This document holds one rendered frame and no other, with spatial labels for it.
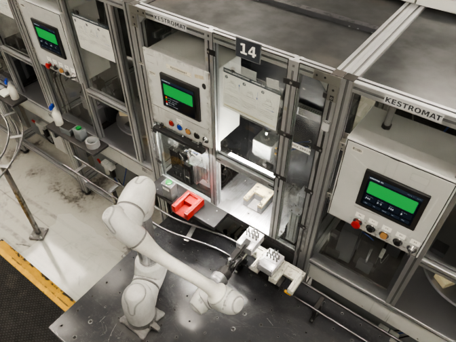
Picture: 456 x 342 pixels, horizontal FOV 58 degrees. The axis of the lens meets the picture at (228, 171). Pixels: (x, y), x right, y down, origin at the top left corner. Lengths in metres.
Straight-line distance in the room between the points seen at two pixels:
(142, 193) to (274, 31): 0.90
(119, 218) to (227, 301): 0.59
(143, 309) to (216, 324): 0.42
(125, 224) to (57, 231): 2.12
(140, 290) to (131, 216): 0.55
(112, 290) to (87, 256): 1.07
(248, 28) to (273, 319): 1.51
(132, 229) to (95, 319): 0.86
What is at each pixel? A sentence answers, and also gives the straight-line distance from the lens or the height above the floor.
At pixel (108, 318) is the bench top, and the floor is 0.68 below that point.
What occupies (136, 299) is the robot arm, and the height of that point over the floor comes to 0.95.
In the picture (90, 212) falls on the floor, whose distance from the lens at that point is 3.86.
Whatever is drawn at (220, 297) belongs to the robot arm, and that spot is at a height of 1.18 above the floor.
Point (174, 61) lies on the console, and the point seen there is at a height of 1.82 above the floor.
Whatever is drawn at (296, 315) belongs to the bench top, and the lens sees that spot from 2.41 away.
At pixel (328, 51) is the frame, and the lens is 1.75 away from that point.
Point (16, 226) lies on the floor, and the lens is 4.00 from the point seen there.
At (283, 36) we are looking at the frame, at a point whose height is 2.01.
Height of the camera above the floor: 2.82
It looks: 45 degrees down
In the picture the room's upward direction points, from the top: straight up
